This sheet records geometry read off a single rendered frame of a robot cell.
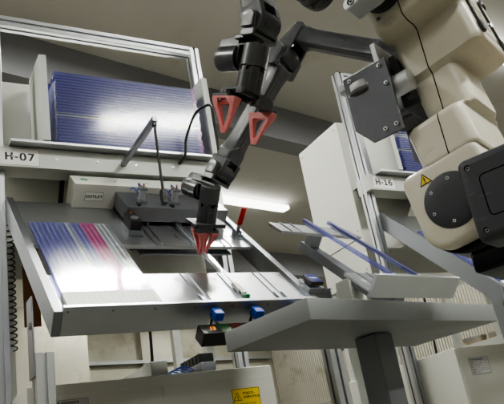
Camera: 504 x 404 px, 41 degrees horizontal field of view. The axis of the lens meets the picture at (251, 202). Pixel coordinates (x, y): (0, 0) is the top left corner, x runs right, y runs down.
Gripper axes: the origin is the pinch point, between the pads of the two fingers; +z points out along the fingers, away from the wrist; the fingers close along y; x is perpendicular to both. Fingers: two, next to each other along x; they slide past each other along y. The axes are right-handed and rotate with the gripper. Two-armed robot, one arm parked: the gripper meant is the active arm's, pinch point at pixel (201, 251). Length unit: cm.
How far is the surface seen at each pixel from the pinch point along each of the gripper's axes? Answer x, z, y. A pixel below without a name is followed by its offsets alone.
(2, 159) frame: -44, -15, 49
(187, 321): 32.7, 6.1, 17.9
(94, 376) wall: -824, 505, -253
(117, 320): 32.5, 4.7, 35.1
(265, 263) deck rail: 5.4, 2.1, -18.9
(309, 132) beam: -347, 5, -270
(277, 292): 25.3, 3.0, -11.3
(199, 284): 19.4, 2.2, 9.3
